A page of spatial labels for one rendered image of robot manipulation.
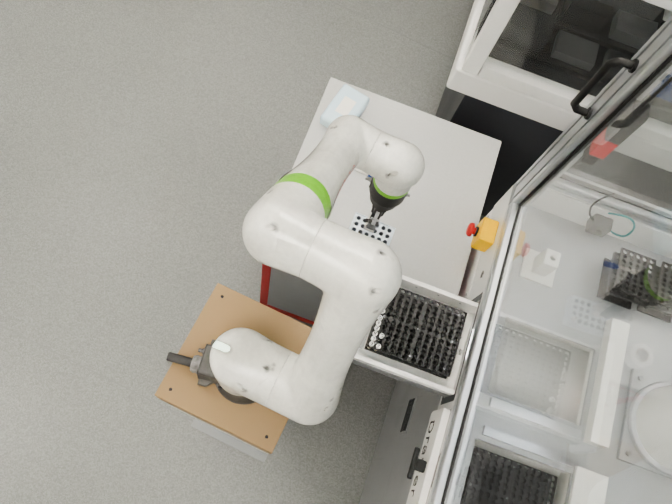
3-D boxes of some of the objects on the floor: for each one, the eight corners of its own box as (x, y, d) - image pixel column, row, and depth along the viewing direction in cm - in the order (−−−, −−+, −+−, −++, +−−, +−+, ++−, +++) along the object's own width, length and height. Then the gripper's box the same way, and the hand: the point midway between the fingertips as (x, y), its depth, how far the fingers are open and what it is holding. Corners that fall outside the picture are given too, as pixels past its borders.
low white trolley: (255, 312, 246) (258, 248, 175) (309, 180, 268) (330, 76, 197) (393, 363, 247) (451, 320, 176) (435, 228, 269) (502, 140, 197)
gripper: (382, 163, 157) (365, 201, 179) (363, 209, 152) (348, 243, 174) (410, 174, 157) (389, 211, 179) (391, 221, 152) (373, 253, 174)
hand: (371, 222), depth 173 cm, fingers closed, pressing on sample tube
